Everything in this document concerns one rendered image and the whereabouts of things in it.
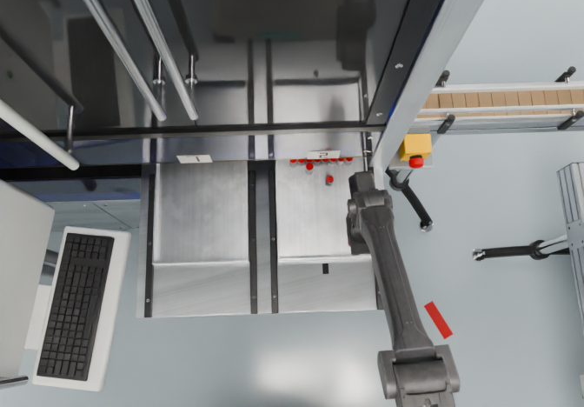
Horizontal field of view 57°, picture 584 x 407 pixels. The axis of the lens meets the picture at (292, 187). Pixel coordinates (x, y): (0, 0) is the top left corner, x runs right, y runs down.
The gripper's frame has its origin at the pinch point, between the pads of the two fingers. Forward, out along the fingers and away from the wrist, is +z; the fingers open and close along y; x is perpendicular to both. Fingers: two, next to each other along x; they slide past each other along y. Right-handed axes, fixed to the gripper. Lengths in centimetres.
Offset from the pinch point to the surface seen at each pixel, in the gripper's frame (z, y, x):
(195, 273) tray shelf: 19.7, 1.0, 42.8
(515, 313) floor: 108, 2, -80
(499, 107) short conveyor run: 3, 39, -44
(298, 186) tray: 15.3, 23.6, 13.1
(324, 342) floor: 110, -5, 3
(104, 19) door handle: -72, 8, 40
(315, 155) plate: 0.6, 25.6, 8.7
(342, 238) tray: 18.0, 8.1, 1.6
